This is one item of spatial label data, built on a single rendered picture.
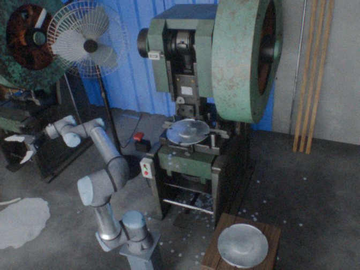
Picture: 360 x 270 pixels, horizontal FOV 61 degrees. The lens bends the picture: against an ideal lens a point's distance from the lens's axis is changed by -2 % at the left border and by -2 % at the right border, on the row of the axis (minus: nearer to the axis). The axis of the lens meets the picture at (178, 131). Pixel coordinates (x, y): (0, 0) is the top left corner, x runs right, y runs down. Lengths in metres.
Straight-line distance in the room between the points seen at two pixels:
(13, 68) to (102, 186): 1.49
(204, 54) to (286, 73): 1.47
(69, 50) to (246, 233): 1.73
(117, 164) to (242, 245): 0.92
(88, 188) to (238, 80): 0.80
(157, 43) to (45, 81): 1.25
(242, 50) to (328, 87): 1.82
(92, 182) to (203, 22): 1.01
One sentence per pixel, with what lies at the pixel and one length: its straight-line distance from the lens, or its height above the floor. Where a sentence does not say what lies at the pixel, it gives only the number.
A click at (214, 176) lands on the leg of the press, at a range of 1.99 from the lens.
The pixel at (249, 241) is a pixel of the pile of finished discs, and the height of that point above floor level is 0.37.
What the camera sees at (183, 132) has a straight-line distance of 2.06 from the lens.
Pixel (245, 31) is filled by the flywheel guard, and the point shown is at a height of 1.54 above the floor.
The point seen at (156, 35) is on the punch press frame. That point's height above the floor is 1.43.
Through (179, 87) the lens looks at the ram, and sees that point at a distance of 1.97.
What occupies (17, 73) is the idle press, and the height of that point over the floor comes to 1.14.
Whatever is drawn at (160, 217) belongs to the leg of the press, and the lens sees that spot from 2.54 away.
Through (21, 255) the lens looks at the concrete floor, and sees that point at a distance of 2.77.
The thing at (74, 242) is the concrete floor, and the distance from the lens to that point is 2.64.
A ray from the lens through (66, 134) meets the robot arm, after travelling 1.66.
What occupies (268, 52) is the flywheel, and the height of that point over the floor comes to 1.34.
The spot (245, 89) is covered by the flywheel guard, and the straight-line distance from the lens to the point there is 1.45.
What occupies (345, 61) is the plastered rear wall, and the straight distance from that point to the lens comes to 3.03.
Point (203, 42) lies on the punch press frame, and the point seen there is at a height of 1.40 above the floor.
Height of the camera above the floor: 1.95
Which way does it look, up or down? 34 degrees down
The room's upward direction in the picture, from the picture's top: 7 degrees counter-clockwise
